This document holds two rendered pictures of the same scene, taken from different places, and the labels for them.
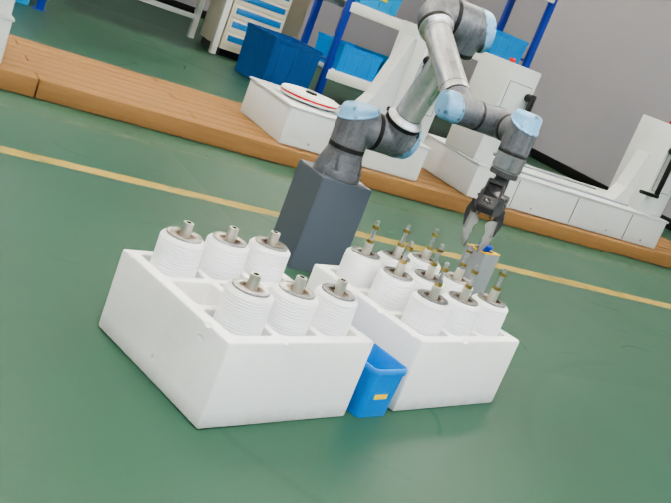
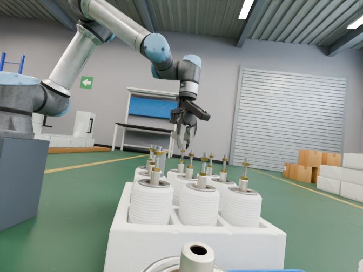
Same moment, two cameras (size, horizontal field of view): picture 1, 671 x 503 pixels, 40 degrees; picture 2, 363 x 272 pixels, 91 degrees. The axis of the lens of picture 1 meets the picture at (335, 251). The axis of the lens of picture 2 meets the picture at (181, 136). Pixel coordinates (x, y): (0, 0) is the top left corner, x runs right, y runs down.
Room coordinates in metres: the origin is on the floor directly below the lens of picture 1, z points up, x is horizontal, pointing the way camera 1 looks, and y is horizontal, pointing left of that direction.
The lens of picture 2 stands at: (1.89, 0.25, 0.35)
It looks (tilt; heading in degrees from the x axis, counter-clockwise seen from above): 3 degrees up; 305
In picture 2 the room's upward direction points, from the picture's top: 8 degrees clockwise
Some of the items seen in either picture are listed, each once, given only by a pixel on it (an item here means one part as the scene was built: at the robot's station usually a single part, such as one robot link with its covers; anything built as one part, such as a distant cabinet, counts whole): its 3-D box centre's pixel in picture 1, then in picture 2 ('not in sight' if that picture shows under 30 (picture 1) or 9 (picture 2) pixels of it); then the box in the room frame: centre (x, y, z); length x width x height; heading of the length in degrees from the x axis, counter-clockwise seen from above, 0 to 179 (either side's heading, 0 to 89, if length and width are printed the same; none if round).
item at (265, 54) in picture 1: (277, 60); not in sight; (6.89, 0.93, 0.18); 0.50 x 0.41 x 0.37; 36
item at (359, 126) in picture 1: (357, 124); (17, 92); (2.77, 0.08, 0.47); 0.13 x 0.12 x 0.14; 118
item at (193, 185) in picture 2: (397, 274); (201, 187); (2.10, -0.16, 0.25); 0.08 x 0.08 x 0.01
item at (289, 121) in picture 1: (353, 77); not in sight; (4.64, 0.24, 0.45); 0.82 x 0.57 x 0.74; 122
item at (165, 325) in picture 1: (236, 333); not in sight; (1.77, 0.13, 0.09); 0.39 x 0.39 x 0.18; 48
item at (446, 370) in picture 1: (404, 334); (181, 230); (2.18, -0.24, 0.09); 0.39 x 0.39 x 0.18; 48
